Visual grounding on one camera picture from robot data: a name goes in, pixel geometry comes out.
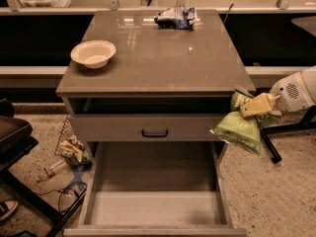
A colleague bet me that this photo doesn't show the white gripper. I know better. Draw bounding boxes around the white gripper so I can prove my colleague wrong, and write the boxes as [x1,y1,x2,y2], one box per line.
[240,70,311,119]

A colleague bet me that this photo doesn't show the green jalapeno chip bag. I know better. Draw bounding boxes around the green jalapeno chip bag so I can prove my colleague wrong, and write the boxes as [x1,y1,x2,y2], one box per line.
[210,89,281,154]

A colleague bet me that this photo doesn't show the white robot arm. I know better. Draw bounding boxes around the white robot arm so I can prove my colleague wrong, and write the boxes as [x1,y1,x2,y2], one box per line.
[240,66,316,118]

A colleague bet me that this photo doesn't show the grey drawer cabinet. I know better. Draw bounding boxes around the grey drawer cabinet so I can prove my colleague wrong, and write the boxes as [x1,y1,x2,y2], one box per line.
[56,10,255,155]

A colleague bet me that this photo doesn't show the blue white chip bag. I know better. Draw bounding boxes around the blue white chip bag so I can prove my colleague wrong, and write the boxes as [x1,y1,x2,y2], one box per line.
[154,7,198,30]

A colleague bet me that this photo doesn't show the open bottom drawer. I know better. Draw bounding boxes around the open bottom drawer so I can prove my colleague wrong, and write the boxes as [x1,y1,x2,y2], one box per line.
[64,141,247,237]

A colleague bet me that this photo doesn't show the chip bag on floor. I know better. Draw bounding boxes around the chip bag on floor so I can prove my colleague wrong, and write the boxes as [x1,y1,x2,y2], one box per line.
[59,135,91,166]

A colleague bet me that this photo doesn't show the black metal stand base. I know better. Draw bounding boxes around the black metal stand base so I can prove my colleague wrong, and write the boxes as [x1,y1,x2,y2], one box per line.
[261,106,316,163]

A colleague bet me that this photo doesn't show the white bowl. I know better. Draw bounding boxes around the white bowl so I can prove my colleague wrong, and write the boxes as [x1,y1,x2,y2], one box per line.
[70,40,117,69]

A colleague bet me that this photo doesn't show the clear plastic bottle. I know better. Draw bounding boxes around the clear plastic bottle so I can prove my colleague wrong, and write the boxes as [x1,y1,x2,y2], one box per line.
[37,160,68,182]

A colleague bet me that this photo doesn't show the black sneaker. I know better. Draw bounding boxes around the black sneaker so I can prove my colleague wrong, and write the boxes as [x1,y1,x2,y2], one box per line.
[0,199,18,221]

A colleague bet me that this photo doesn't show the closed drawer with black handle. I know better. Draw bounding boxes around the closed drawer with black handle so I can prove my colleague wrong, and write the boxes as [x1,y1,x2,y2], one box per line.
[69,114,224,142]

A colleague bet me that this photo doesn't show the wire rack on floor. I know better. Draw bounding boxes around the wire rack on floor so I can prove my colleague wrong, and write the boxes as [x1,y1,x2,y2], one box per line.
[54,118,74,156]

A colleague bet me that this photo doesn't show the black cable on floor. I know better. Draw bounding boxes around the black cable on floor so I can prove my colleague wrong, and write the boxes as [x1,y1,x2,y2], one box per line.
[34,181,89,214]

